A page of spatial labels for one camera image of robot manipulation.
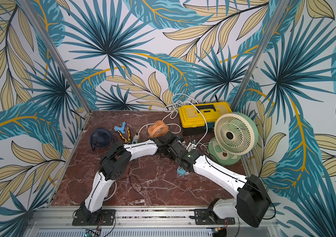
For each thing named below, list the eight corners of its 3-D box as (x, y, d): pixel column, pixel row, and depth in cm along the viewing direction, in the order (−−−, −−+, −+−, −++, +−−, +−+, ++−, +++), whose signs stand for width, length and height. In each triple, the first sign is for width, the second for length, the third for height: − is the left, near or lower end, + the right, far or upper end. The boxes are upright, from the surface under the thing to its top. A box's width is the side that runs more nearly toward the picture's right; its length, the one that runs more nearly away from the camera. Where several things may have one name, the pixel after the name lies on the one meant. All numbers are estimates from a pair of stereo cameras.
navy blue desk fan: (93, 150, 99) (86, 141, 90) (98, 136, 106) (92, 127, 97) (112, 150, 99) (107, 141, 90) (116, 136, 106) (112, 127, 97)
